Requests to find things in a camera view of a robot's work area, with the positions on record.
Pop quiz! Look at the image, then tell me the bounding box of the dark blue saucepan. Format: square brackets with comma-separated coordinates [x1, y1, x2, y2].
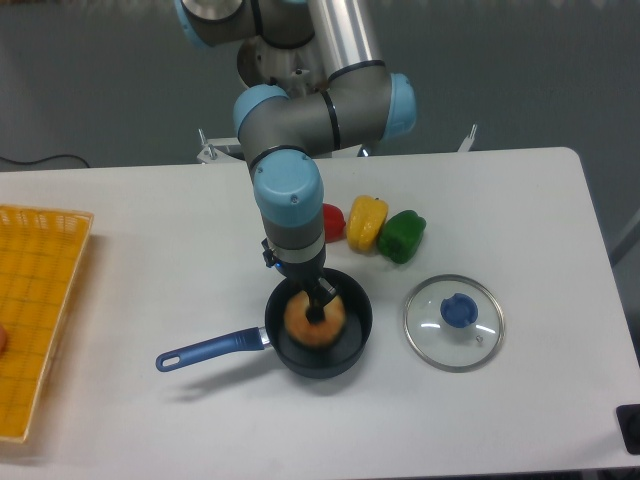
[155, 268, 373, 379]

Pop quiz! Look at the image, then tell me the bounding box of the black object table corner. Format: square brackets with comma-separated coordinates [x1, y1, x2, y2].
[616, 404, 640, 455]

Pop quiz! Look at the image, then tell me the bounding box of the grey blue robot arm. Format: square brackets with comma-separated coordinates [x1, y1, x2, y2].
[175, 1, 417, 323]

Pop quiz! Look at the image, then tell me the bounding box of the yellow plastic basket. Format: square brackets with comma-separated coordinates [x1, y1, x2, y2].
[1, 204, 94, 443]

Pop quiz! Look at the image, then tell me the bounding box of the yellow toy bell pepper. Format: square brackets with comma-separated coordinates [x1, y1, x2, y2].
[346, 195, 389, 252]

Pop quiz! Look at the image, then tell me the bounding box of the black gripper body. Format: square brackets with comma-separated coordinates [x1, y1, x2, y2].
[261, 238, 329, 297]

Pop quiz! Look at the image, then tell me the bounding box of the glazed toy donut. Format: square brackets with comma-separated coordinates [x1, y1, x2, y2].
[284, 290, 346, 349]

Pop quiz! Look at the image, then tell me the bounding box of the green toy bell pepper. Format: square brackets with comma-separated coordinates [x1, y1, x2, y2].
[377, 210, 427, 265]

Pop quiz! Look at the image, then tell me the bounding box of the red toy bell pepper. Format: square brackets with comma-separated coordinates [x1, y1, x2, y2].
[323, 203, 346, 243]

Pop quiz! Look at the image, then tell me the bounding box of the glass lid blue knob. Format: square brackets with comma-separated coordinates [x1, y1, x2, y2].
[403, 274, 505, 373]

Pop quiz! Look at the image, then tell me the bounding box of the black cable on floor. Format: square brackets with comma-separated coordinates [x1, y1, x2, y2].
[0, 154, 92, 168]

